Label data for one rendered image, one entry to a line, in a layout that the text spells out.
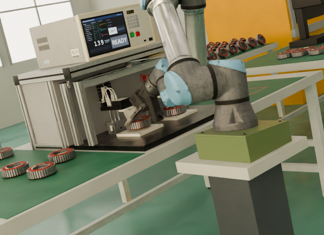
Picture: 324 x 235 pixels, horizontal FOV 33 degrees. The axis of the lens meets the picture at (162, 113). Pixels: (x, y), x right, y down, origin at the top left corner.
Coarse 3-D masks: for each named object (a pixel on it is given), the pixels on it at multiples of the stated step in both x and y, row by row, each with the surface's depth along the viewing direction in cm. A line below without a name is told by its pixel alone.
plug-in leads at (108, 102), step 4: (104, 88) 241; (108, 88) 244; (104, 92) 243; (112, 92) 242; (112, 96) 242; (116, 96) 244; (108, 100) 241; (112, 100) 245; (104, 104) 245; (108, 104) 244
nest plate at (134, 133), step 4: (152, 124) 240; (156, 124) 238; (160, 124) 236; (144, 128) 236; (148, 128) 233; (152, 128) 232; (156, 128) 234; (120, 132) 238; (124, 132) 236; (128, 132) 234; (132, 132) 232; (136, 132) 230; (140, 132) 228; (144, 132) 228; (148, 132) 230; (120, 136) 235; (124, 136) 233; (128, 136) 232; (132, 136) 230; (136, 136) 228
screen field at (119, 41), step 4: (116, 36) 246; (120, 36) 248; (124, 36) 249; (112, 40) 244; (116, 40) 246; (120, 40) 247; (124, 40) 249; (112, 44) 244; (116, 44) 246; (120, 44) 247; (124, 44) 249; (112, 48) 244
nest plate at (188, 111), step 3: (186, 111) 253; (189, 111) 251; (192, 111) 251; (195, 111) 253; (180, 114) 249; (183, 114) 247; (186, 114) 248; (189, 114) 250; (165, 117) 249; (168, 117) 247; (171, 117) 246; (174, 117) 244; (177, 117) 244; (180, 117) 245; (162, 120) 250
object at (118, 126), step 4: (116, 120) 245; (120, 120) 245; (124, 120) 247; (108, 124) 244; (112, 124) 242; (116, 124) 243; (120, 124) 245; (108, 128) 245; (116, 128) 243; (120, 128) 245; (124, 128) 246; (108, 132) 246; (112, 132) 244; (116, 132) 243
